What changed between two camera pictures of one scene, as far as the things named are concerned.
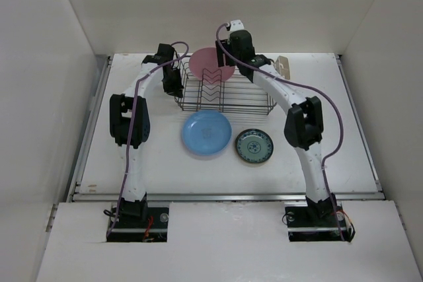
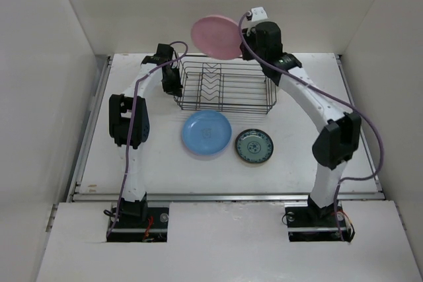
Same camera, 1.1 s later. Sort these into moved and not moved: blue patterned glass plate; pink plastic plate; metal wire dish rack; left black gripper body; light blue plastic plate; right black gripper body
Moved: right black gripper body; pink plastic plate
Not moved: blue patterned glass plate; metal wire dish rack; light blue plastic plate; left black gripper body
